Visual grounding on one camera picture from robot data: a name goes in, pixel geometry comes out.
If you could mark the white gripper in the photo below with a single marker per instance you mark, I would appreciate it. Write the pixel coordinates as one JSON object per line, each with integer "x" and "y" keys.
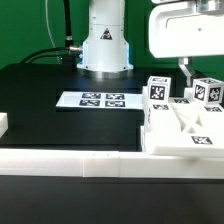
{"x": 186, "y": 29}

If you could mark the white tagged cube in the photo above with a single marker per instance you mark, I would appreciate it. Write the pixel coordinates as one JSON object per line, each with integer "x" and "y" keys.
{"x": 208, "y": 91}
{"x": 159, "y": 88}

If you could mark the white chair back frame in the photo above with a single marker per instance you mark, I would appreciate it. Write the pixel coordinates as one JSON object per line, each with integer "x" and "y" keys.
{"x": 181, "y": 127}

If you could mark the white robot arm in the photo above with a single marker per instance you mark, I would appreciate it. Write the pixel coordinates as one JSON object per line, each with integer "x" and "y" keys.
{"x": 105, "y": 52}

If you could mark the white marker sheet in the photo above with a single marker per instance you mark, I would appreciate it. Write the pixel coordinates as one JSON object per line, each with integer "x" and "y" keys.
{"x": 100, "y": 100}

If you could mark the white U-shaped fence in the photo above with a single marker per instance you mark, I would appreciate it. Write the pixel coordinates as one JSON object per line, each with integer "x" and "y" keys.
{"x": 190, "y": 157}

